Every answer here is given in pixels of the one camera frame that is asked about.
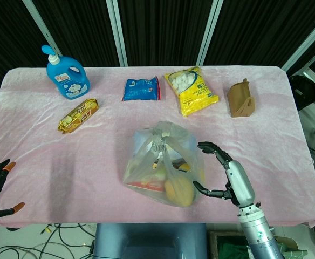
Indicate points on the blue snack packet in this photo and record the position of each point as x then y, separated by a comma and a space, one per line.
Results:
141, 90

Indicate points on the yellow plush fruit toy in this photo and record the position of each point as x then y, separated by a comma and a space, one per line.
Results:
179, 190

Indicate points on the red white cardboard food box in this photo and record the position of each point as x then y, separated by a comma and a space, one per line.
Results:
146, 185

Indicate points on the brown folded paper box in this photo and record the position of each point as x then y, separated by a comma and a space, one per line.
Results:
239, 99

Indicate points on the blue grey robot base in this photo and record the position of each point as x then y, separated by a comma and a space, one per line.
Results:
149, 241

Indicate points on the white frame post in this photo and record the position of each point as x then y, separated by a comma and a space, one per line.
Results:
208, 32
118, 32
305, 43
38, 24

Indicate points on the clear plastic bag with groceries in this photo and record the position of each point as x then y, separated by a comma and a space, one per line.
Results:
152, 159

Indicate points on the pink plush table cloth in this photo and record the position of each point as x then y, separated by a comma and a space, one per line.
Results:
65, 162

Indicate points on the black round stool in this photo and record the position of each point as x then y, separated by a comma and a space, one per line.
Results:
304, 90

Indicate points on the blue pump detergent bottle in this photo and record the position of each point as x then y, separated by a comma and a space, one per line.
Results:
65, 78

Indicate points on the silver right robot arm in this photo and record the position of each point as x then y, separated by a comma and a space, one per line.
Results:
260, 234

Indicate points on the gold biscuit pack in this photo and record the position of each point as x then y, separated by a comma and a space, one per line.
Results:
78, 116

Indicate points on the yellow candy bag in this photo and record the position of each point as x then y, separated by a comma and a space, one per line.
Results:
194, 93

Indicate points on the crumpled cardboard piece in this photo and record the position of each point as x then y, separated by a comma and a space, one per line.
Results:
289, 246

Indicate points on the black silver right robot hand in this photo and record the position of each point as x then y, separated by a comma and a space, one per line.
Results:
238, 178

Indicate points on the box with green cloth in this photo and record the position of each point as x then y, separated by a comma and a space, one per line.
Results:
227, 246

